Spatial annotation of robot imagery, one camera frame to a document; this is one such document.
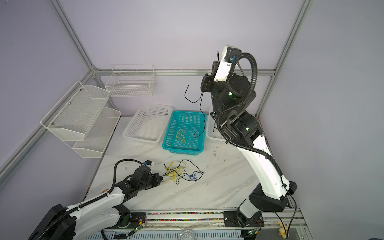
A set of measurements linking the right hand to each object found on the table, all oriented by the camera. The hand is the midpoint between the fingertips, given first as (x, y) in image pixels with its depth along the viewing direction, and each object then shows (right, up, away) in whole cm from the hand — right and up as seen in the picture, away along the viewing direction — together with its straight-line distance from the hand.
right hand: (211, 61), depth 47 cm
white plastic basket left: (-43, -17, +70) cm, 84 cm away
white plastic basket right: (+7, -24, +61) cm, 66 cm away
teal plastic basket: (-15, -19, +68) cm, 72 cm away
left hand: (-25, -51, +38) cm, 68 cm away
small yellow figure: (+36, -69, +22) cm, 81 cm away
